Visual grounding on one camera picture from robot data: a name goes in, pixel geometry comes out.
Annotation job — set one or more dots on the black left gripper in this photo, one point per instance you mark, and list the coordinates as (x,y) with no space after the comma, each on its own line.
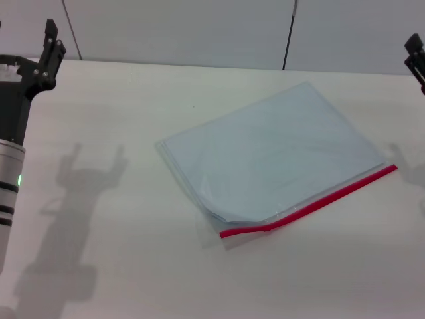
(11,106)

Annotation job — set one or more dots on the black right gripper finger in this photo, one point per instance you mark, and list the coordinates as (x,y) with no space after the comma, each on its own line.
(417,58)

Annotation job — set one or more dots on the clear document bag red zip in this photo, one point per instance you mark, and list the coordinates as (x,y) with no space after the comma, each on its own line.
(272,149)

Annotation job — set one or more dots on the thin black pole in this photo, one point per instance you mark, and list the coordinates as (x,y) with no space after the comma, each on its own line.
(289,36)

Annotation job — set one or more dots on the white paper sheets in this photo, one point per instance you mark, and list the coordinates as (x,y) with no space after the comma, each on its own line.
(265,143)

